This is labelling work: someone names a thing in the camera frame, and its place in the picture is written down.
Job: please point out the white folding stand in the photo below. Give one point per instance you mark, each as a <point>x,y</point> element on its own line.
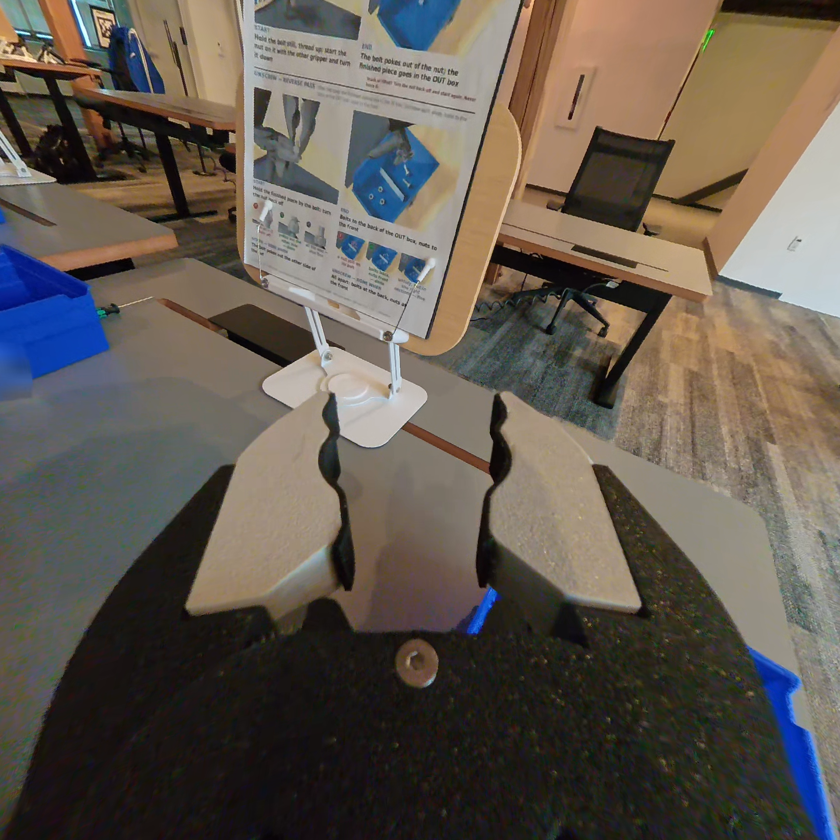
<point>19,174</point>

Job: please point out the blue jacket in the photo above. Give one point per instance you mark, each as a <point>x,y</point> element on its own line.
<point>134,62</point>

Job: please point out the printed instruction sheet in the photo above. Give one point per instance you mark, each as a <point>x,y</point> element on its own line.
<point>367,164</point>

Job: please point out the blue plastic bin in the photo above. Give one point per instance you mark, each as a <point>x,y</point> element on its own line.
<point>787,722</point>
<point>52,328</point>

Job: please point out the black mesh office chair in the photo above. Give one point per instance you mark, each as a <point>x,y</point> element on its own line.
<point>617,177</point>

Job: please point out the black white wall poster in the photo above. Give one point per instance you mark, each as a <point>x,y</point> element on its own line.
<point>103,26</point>

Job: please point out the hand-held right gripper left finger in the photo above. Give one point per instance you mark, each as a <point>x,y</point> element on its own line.
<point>275,518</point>

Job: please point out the green exit light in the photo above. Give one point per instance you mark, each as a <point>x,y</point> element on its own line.
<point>710,38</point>

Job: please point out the black bag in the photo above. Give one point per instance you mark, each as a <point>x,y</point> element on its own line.
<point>52,154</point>

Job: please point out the dark wooden top desk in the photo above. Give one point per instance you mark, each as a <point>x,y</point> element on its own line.
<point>39,65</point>
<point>170,108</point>

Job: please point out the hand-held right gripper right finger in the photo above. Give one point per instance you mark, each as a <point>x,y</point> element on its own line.
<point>558,525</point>

